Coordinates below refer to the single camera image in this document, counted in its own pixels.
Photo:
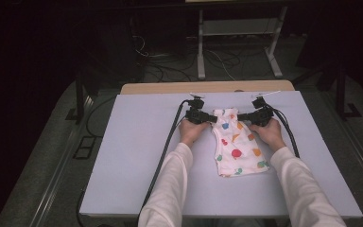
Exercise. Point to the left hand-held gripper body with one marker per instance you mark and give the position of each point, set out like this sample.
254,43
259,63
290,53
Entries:
195,115

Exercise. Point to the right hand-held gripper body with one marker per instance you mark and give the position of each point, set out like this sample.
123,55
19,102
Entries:
261,115

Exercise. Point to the white fruit print pants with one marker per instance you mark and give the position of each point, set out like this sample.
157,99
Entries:
238,148

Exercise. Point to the person's left hand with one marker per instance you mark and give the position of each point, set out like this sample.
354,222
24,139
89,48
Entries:
190,132

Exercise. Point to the person's right hand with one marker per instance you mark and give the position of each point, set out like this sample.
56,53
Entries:
269,135

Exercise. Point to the wooden table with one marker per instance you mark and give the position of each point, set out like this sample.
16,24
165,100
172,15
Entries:
176,86

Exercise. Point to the pale lilac table board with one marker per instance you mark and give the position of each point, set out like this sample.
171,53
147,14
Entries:
132,142

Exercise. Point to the black metal stand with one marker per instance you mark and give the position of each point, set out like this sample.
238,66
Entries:
342,94
79,94

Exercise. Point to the black floor outlet cover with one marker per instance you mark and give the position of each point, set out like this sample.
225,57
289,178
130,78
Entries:
85,147

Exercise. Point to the white metal desk frame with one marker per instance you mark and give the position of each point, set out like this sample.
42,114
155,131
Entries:
239,27

